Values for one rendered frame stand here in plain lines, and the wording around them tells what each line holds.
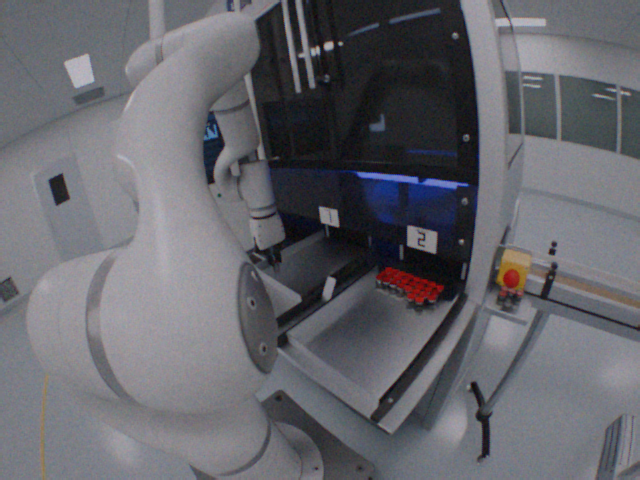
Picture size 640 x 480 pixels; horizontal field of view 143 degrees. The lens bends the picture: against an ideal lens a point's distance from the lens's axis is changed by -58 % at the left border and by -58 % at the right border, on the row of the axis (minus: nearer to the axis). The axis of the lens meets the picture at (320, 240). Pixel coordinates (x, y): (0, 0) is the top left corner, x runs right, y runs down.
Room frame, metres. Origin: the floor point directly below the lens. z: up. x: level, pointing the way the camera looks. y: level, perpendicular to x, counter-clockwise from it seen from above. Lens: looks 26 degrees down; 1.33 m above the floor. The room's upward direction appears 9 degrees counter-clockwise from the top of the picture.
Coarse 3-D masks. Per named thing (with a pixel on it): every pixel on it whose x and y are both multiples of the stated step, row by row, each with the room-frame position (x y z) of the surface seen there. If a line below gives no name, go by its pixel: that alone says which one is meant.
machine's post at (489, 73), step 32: (480, 0) 0.41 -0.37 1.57; (480, 32) 0.42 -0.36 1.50; (480, 64) 0.43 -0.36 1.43; (480, 96) 0.43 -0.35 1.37; (480, 128) 0.44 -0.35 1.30; (480, 160) 0.44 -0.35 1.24; (480, 192) 0.44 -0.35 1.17; (480, 224) 0.43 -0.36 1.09; (480, 256) 0.42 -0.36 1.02; (480, 288) 0.41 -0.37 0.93; (448, 384) 0.41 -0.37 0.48
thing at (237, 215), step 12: (216, 120) 1.09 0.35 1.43; (216, 132) 1.09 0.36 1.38; (204, 144) 1.05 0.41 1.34; (216, 144) 1.08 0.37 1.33; (204, 156) 1.04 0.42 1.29; (216, 156) 1.07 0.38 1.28; (216, 192) 1.05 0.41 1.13; (228, 204) 1.08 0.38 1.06; (240, 204) 1.11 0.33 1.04; (228, 216) 1.07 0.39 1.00; (240, 216) 1.10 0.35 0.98; (240, 228) 1.09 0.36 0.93; (240, 240) 1.08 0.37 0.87
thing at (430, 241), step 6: (408, 228) 0.58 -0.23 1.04; (414, 228) 0.56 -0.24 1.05; (420, 228) 0.55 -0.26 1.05; (408, 234) 0.58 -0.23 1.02; (414, 234) 0.56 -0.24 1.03; (420, 234) 0.55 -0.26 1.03; (426, 234) 0.53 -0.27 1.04; (432, 234) 0.52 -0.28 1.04; (408, 240) 0.57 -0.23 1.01; (414, 240) 0.56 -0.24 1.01; (420, 240) 0.55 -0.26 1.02; (426, 240) 0.53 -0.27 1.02; (432, 240) 0.52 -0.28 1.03; (414, 246) 0.56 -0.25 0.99; (420, 246) 0.55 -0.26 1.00; (426, 246) 0.53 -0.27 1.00; (432, 246) 0.52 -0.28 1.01; (432, 252) 0.52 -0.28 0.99
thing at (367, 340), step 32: (352, 288) 0.55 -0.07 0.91; (320, 320) 0.47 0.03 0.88; (352, 320) 0.45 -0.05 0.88; (384, 320) 0.43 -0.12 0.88; (416, 320) 0.41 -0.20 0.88; (320, 352) 0.37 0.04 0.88; (352, 352) 0.35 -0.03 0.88; (384, 352) 0.33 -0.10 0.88; (416, 352) 0.29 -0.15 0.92; (352, 384) 0.26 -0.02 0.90; (384, 384) 0.26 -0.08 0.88
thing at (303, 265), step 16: (304, 240) 0.89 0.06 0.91; (320, 240) 0.92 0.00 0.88; (336, 240) 0.90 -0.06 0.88; (288, 256) 0.83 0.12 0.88; (304, 256) 0.81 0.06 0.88; (320, 256) 0.79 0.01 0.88; (336, 256) 0.77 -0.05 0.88; (352, 256) 0.76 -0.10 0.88; (368, 256) 0.73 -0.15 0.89; (272, 272) 0.73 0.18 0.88; (288, 272) 0.72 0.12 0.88; (304, 272) 0.70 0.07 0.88; (320, 272) 0.69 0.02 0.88; (336, 272) 0.63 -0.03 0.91; (288, 288) 0.58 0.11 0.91; (304, 288) 0.62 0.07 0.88
